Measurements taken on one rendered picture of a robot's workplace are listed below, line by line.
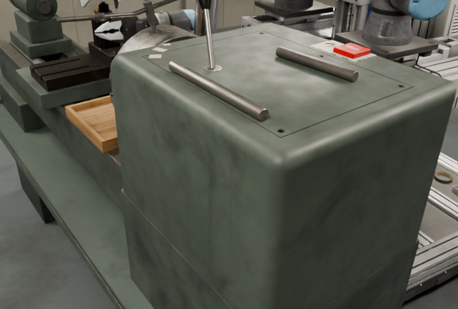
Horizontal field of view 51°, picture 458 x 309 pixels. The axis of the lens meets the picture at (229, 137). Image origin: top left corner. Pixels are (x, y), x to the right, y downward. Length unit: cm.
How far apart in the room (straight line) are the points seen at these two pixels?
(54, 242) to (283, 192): 194
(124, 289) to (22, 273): 102
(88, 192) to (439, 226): 155
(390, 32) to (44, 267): 180
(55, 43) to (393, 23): 150
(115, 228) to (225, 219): 88
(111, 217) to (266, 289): 99
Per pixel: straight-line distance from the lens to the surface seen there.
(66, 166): 209
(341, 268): 98
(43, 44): 235
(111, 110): 170
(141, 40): 130
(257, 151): 72
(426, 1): 138
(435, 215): 248
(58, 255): 248
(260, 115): 77
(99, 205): 182
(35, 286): 237
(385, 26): 153
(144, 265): 136
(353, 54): 109
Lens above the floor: 161
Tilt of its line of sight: 29 degrees down
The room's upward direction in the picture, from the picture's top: 1 degrees clockwise
